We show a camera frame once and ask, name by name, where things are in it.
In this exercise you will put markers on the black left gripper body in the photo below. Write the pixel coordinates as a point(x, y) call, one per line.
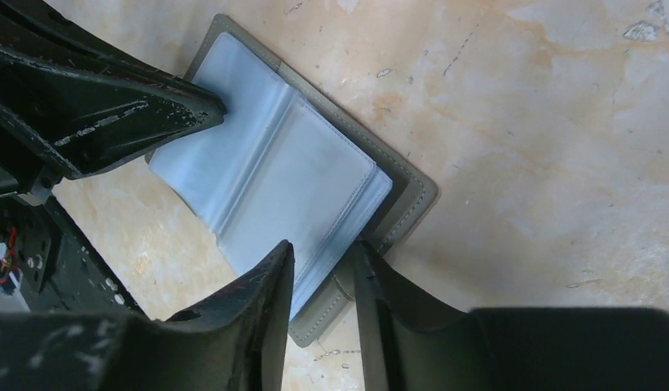
point(23, 175)

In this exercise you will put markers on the grey card holder wallet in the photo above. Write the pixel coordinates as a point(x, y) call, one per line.
point(288, 163)

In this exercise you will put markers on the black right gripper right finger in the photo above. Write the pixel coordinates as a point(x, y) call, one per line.
point(410, 340)

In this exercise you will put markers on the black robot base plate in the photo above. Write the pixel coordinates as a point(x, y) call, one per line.
point(60, 270)

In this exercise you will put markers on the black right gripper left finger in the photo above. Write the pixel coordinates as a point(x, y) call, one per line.
point(234, 339)

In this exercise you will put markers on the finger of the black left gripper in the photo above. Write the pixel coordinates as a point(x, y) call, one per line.
point(82, 106)

